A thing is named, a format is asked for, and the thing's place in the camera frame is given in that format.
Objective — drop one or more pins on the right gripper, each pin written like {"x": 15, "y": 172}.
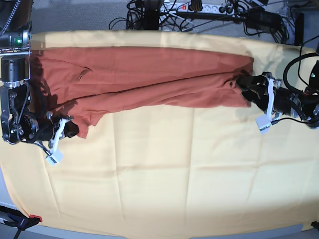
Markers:
{"x": 32, "y": 130}

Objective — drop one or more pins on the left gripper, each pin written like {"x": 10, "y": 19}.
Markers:
{"x": 276, "y": 99}

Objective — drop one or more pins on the orange T-shirt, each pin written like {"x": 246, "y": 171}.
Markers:
{"x": 89, "y": 82}

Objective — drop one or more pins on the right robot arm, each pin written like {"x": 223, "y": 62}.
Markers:
{"x": 18, "y": 92}

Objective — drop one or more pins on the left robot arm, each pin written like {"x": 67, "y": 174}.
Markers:
{"x": 309, "y": 97}

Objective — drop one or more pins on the black power adapter box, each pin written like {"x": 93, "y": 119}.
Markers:
{"x": 260, "y": 18}

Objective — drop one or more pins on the black box at right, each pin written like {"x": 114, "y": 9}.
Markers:
{"x": 299, "y": 29}

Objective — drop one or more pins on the yellow table cloth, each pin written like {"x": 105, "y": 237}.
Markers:
{"x": 167, "y": 172}

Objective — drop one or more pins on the black clamp with red tips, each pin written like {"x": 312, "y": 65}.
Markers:
{"x": 16, "y": 219}

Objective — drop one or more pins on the white power strip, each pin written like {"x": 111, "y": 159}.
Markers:
{"x": 206, "y": 8}

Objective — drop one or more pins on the black clamp at right edge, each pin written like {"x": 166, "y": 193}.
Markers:
{"x": 315, "y": 225}

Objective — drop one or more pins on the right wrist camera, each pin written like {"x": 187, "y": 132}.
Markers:
{"x": 54, "y": 158}

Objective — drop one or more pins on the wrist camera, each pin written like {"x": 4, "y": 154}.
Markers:
{"x": 263, "y": 124}
{"x": 54, "y": 158}

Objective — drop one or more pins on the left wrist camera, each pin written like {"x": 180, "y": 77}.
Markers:
{"x": 263, "y": 124}

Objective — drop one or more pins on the black central stand post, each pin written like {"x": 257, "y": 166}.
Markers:
{"x": 151, "y": 14}

